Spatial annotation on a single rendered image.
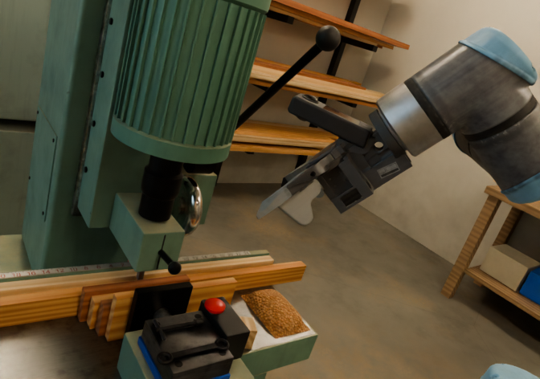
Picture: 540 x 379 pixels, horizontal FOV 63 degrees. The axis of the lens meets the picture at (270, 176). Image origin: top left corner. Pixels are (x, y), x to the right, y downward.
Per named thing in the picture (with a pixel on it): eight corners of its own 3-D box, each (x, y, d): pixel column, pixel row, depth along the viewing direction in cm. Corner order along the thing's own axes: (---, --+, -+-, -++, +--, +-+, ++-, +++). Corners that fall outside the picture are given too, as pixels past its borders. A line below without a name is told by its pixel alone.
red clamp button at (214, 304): (210, 317, 60) (211, 311, 60) (200, 303, 62) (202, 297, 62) (228, 313, 62) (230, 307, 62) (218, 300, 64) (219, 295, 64)
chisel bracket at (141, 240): (132, 282, 67) (143, 234, 65) (106, 234, 77) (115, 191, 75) (177, 276, 72) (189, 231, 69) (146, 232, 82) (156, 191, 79)
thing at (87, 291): (79, 322, 68) (84, 292, 66) (76, 315, 69) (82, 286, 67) (183, 305, 79) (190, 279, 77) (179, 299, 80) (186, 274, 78)
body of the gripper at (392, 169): (336, 217, 59) (415, 168, 55) (298, 165, 58) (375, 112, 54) (341, 200, 66) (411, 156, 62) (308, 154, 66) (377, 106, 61)
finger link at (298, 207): (284, 246, 55) (337, 202, 58) (256, 209, 55) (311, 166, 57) (277, 246, 58) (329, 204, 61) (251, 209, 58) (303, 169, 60)
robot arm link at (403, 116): (404, 83, 52) (401, 80, 61) (369, 107, 54) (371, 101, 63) (447, 144, 52) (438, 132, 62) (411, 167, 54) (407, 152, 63)
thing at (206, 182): (166, 226, 91) (179, 173, 88) (154, 209, 96) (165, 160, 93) (206, 224, 97) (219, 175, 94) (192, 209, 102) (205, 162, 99)
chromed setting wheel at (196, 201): (182, 248, 86) (198, 191, 82) (158, 217, 94) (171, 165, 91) (196, 247, 87) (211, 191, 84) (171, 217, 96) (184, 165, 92)
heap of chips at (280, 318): (275, 339, 78) (280, 326, 77) (239, 295, 87) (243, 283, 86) (310, 330, 83) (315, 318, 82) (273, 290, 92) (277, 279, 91)
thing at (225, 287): (107, 342, 66) (116, 299, 63) (104, 335, 67) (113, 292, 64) (226, 318, 79) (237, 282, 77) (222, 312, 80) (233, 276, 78)
